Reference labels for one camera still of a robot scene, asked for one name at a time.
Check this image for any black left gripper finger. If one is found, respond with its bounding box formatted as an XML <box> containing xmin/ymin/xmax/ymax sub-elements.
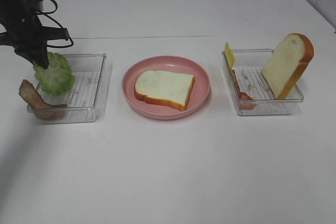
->
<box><xmin>33</xmin><ymin>44</ymin><xmax>49</xmax><ymax>69</ymax></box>
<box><xmin>14</xmin><ymin>47</ymin><xmax>35</xmax><ymax>64</ymax></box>

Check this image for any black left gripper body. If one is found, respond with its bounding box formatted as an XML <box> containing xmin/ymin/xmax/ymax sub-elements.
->
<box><xmin>1</xmin><ymin>0</ymin><xmax>69</xmax><ymax>50</ymax></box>

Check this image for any green lettuce leaf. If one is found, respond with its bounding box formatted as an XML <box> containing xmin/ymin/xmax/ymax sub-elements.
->
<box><xmin>33</xmin><ymin>52</ymin><xmax>76</xmax><ymax>95</ymax></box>

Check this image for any bacon strip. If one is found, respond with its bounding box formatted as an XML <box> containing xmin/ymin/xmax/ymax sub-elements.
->
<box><xmin>18</xmin><ymin>79</ymin><xmax>67</xmax><ymax>121</ymax></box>
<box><xmin>232</xmin><ymin>70</ymin><xmax>256</xmax><ymax>110</ymax></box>

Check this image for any bread slice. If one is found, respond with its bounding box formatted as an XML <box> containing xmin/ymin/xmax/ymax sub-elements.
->
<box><xmin>134</xmin><ymin>70</ymin><xmax>195</xmax><ymax>111</ymax></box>
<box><xmin>261</xmin><ymin>33</ymin><xmax>314</xmax><ymax>100</ymax></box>

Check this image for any yellow cheese slice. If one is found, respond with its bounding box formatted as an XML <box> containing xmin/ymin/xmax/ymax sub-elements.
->
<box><xmin>224</xmin><ymin>42</ymin><xmax>235</xmax><ymax>71</ymax></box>

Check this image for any left clear plastic tray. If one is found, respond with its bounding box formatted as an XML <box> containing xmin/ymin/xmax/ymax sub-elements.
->
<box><xmin>27</xmin><ymin>53</ymin><xmax>112</xmax><ymax>124</ymax></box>

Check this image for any clear plastic tray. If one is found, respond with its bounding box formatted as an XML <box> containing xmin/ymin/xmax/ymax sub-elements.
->
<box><xmin>222</xmin><ymin>49</ymin><xmax>304</xmax><ymax>116</ymax></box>
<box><xmin>27</xmin><ymin>53</ymin><xmax>112</xmax><ymax>124</ymax></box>

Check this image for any pink round plate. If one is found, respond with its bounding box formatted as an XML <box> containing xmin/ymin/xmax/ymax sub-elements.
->
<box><xmin>122</xmin><ymin>56</ymin><xmax>211</xmax><ymax>120</ymax></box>

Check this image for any right clear plastic tray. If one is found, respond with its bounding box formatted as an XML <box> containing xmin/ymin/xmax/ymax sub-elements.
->
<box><xmin>222</xmin><ymin>49</ymin><xmax>304</xmax><ymax>116</ymax></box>

